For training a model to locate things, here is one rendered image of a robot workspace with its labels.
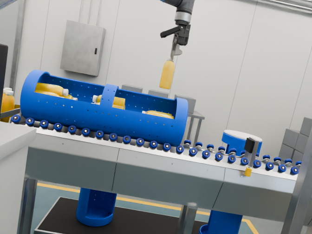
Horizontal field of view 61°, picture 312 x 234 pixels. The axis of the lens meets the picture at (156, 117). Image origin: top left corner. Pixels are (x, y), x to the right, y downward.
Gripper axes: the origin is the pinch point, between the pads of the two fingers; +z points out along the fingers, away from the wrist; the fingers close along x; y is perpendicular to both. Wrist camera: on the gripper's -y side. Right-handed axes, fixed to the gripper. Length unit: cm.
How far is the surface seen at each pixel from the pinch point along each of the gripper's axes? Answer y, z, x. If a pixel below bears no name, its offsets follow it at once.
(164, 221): 26, 130, 57
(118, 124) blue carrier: -21.7, 40.9, -14.6
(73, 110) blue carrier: -46, 38, -16
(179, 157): 15, 53, -13
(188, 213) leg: 27, 86, -10
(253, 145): 57, 40, -5
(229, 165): 43, 53, -12
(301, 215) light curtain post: 74, 64, -36
